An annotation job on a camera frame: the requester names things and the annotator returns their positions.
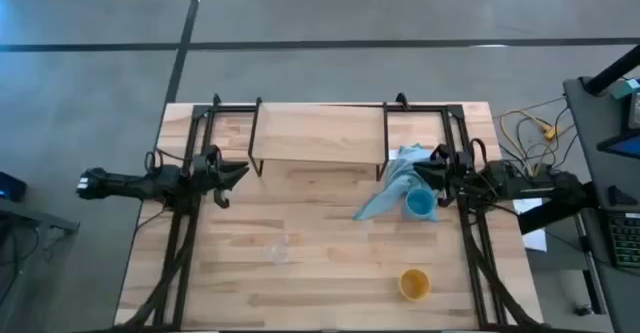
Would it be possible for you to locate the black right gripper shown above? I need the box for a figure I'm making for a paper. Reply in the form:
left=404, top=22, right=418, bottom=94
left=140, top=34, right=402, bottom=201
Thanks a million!
left=413, top=158, right=474, bottom=195

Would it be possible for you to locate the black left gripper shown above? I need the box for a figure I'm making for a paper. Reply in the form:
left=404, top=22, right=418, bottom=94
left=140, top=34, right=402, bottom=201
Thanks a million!
left=192, top=158, right=250, bottom=194

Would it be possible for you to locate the blue plastic cup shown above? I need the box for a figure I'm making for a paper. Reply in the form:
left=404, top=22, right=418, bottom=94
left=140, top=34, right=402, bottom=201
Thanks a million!
left=402, top=186, right=437, bottom=222

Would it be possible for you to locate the clear plastic cup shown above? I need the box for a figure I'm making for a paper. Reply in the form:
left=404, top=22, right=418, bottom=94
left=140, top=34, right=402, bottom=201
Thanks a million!
left=263, top=232, right=292, bottom=267

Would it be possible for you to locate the yellow plastic cup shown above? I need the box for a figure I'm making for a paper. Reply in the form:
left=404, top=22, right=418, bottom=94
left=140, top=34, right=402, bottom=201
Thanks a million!
left=398, top=268, right=432, bottom=303

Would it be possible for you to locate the light blue cloth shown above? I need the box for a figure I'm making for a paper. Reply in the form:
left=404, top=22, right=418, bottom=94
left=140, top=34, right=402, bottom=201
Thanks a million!
left=352, top=143, right=441, bottom=223

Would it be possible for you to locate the white paper sheet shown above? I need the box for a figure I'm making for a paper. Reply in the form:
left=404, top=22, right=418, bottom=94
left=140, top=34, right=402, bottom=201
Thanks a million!
left=511, top=196, right=549, bottom=253

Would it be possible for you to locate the black slanted pole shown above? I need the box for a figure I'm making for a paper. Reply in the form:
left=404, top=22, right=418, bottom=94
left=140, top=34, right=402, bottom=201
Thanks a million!
left=517, top=182, right=599, bottom=235
left=583, top=45, right=640, bottom=97

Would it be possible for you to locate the grey side desk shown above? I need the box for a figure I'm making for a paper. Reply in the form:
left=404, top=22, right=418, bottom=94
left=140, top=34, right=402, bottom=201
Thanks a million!
left=562, top=75, right=640, bottom=333

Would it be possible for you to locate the laptop with blue screen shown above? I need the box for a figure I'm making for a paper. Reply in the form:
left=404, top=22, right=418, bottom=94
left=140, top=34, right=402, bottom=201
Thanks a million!
left=596, top=131, right=640, bottom=160

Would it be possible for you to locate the grey metal cart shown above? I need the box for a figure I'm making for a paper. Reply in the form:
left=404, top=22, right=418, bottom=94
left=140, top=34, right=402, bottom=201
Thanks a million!
left=0, top=197, right=82, bottom=333

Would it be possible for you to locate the black keyboard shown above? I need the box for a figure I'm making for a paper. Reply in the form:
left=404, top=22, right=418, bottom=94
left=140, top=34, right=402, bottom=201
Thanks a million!
left=606, top=211, right=640, bottom=270

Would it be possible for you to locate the teal small box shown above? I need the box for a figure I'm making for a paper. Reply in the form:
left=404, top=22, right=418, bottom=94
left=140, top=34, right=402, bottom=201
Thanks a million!
left=611, top=77, right=640, bottom=100

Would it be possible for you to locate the black device with blue light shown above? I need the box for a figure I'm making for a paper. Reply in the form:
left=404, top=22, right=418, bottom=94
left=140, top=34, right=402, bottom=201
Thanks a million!
left=0, top=171, right=29, bottom=204

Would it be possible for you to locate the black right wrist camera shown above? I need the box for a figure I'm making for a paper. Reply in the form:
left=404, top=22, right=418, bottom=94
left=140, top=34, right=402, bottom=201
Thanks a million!
left=431, top=143, right=459, bottom=164

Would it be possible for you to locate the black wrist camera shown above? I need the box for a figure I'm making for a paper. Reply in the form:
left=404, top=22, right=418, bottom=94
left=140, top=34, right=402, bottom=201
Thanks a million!
left=193, top=145, right=224, bottom=166
left=431, top=143, right=459, bottom=164

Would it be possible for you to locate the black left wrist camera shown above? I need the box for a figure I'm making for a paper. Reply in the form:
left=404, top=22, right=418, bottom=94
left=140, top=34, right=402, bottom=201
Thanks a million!
left=193, top=145, right=224, bottom=166

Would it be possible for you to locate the yellow cable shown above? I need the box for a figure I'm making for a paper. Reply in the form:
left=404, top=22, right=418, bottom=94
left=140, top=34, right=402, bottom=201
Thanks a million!
left=499, top=107, right=564, bottom=167

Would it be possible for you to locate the black triangular bracket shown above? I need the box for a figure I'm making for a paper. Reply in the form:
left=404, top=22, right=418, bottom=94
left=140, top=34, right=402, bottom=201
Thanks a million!
left=606, top=184, right=639, bottom=207

